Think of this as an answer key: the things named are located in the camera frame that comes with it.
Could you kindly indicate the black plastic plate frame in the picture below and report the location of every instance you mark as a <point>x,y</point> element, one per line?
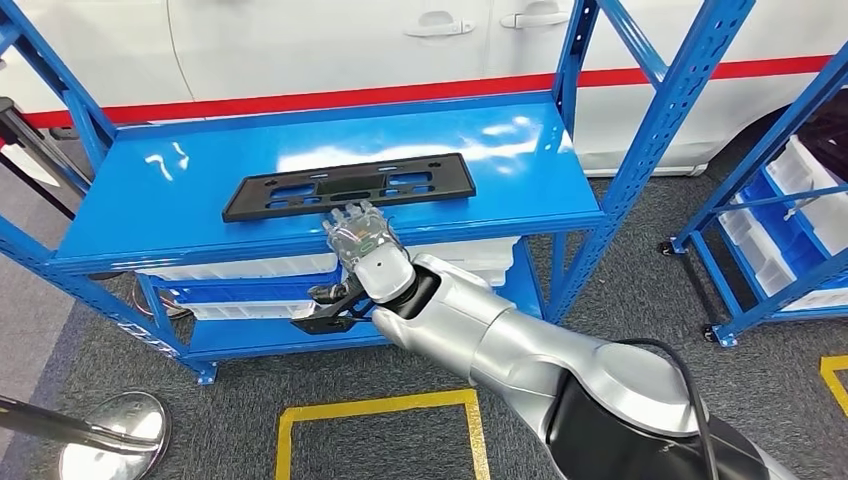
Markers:
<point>351,184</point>

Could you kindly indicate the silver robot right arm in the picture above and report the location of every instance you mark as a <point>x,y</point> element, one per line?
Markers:
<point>530,358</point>

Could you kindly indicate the blue steel shelf rack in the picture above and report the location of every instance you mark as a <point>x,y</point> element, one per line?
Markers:
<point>199,172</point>

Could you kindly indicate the blue wheeled shelf rack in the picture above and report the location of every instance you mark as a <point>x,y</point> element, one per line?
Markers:
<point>762,154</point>

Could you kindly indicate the white car with red stripe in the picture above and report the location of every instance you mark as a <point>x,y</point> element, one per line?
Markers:
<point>298,46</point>

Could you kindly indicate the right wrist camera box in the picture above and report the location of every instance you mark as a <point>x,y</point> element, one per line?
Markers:
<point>324,321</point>

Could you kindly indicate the chrome stanchion post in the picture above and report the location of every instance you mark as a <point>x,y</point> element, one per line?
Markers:
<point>112,430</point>
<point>156,301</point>

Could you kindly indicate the black stanchion post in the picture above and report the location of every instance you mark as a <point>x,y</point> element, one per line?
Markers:
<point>33,136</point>

